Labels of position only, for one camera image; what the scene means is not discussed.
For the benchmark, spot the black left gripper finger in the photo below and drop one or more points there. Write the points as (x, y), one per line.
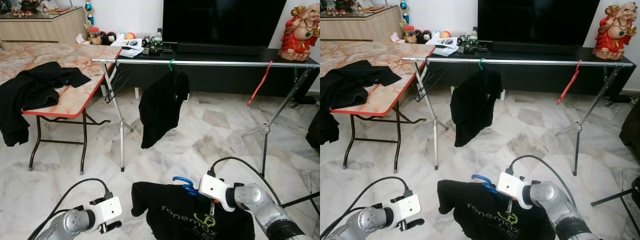
(115, 225)
(417, 223)

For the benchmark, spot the black shirt green print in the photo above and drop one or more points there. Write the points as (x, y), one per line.
(472, 107)
(165, 210)
(470, 207)
(160, 110)

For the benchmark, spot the blue plastic hanger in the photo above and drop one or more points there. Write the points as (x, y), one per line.
(480, 177)
(181, 178)

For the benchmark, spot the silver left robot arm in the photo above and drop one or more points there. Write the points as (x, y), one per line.
(70, 225)
(370, 222)

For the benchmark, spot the red plastic hanger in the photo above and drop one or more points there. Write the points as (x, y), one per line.
(569, 82)
(260, 83)

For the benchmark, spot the green plastic hanger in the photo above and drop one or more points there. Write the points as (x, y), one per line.
(170, 64)
(480, 63)

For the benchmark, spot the black TV cabinet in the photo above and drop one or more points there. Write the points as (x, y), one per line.
(225, 80)
(535, 77)

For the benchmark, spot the chrome clothes rack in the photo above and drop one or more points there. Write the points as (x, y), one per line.
(525, 61)
(225, 63)

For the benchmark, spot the plain black shirt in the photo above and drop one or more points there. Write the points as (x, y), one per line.
(35, 87)
(350, 85)

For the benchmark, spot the white paper stack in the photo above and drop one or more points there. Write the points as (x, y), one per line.
(441, 51)
(125, 52)

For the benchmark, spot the small clear bottle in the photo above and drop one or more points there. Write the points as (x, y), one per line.
(474, 35)
(159, 36)

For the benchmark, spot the marble folding table red edge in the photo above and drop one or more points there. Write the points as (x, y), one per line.
(370, 52)
(50, 55)

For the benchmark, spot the orange ball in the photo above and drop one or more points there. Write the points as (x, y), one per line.
(445, 34)
(130, 36)

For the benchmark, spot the black flat television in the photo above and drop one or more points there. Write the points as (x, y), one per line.
(225, 22)
(537, 22)

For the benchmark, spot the red laughing Buddha statue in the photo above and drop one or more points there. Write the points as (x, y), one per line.
(611, 40)
(297, 42)

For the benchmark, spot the white ball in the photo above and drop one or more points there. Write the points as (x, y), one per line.
(121, 36)
(436, 35)

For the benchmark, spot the white tissue pack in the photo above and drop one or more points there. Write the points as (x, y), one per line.
(81, 40)
(397, 38)

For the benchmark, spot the dark round ornament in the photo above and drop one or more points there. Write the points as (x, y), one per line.
(107, 38)
(423, 36)

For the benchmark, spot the jar with red lid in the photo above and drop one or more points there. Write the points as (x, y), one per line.
(94, 37)
(410, 36)

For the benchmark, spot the beige wooden sideboard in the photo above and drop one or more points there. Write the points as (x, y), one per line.
(35, 30)
(355, 27)

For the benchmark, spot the blue ornament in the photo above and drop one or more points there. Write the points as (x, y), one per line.
(404, 6)
(89, 7)

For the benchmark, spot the red book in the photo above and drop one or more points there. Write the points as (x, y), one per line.
(61, 9)
(377, 8)

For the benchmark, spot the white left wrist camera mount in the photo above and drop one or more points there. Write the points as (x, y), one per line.
(406, 206)
(107, 209)

